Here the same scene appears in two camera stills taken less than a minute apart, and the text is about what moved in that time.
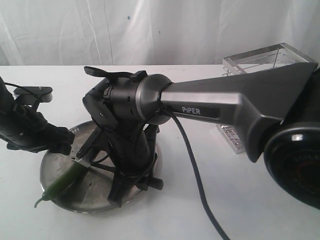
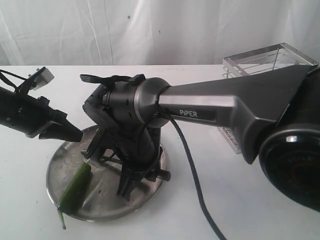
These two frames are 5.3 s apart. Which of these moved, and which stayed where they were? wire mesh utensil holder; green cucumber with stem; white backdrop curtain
Moved: green cucumber with stem
Stayed: white backdrop curtain; wire mesh utensil holder
